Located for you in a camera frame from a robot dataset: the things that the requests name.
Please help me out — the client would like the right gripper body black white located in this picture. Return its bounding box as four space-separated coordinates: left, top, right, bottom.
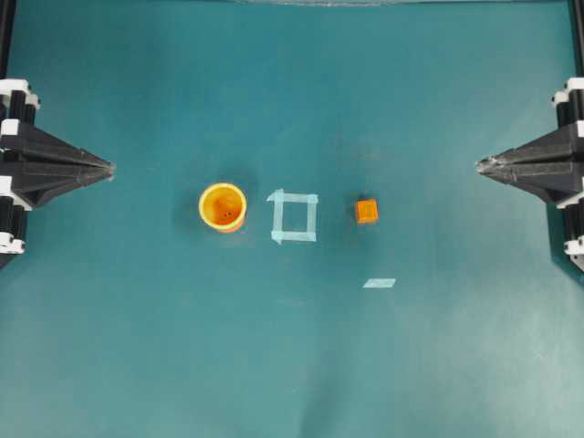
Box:
553 77 583 270

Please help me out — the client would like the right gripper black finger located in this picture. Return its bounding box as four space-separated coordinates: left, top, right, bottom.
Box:
476 164 583 209
475 121 583 174

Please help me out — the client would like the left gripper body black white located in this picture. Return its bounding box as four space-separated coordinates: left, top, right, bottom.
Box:
1 78 40 268

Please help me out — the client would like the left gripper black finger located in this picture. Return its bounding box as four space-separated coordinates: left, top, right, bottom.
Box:
1 162 115 211
1 125 114 170

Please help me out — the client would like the small orange block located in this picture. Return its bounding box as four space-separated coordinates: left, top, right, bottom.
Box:
355 198 379 224

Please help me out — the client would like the orange yellow cup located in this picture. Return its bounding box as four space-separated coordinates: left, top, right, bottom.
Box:
198 182 247 234

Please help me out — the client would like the light blue tape strip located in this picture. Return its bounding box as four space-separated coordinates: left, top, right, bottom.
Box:
363 278 396 288

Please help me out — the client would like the light blue tape square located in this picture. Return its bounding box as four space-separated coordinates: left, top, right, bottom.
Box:
266 189 318 245

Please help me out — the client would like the black frame post left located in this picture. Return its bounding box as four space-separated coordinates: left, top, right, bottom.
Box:
0 0 16 79

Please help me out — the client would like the black frame post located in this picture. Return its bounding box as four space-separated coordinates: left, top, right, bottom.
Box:
0 0 16 79
568 0 584 77

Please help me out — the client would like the black frame post right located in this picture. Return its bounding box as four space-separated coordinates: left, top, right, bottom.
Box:
568 0 584 77

